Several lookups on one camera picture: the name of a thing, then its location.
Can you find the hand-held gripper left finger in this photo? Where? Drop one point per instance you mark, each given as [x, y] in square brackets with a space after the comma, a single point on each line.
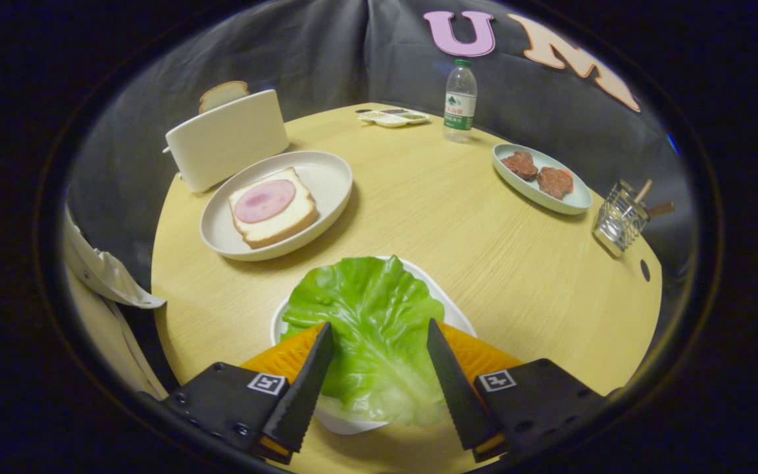
[306, 388]

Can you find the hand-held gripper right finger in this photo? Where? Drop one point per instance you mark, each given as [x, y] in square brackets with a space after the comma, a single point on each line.
[454, 388]

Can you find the green lettuce leaf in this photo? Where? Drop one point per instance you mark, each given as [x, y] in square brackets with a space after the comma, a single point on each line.
[372, 316]

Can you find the plain bread slice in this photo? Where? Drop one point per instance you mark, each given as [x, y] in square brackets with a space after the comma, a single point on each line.
[221, 94]

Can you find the white square plate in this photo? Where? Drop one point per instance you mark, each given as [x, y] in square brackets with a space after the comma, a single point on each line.
[346, 422]

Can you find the bread slice under ham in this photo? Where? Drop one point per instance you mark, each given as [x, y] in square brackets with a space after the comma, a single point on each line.
[280, 229]

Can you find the pink ham slice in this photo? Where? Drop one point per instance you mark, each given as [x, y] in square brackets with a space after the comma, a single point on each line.
[264, 201]

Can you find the pale blue plate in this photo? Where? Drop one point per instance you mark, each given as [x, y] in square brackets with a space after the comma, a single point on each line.
[517, 189]

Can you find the round beige plate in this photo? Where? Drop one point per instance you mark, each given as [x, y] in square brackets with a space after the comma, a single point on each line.
[326, 178]

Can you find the white cloth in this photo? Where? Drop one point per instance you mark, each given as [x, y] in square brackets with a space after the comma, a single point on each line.
[109, 276]

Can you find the clear utensil holder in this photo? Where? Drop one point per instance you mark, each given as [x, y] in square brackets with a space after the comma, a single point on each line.
[619, 224]

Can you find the white toaster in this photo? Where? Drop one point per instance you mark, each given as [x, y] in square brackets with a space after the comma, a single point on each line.
[227, 138]

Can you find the wooden stick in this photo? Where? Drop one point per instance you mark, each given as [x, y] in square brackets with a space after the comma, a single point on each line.
[643, 191]

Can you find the white divided dish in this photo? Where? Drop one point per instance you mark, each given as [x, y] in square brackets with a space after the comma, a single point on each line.
[392, 121]

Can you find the green cap water bottle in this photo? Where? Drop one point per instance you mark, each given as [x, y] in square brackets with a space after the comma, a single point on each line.
[460, 112]

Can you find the black backdrop cloth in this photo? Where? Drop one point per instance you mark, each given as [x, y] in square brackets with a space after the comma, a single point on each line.
[326, 59]

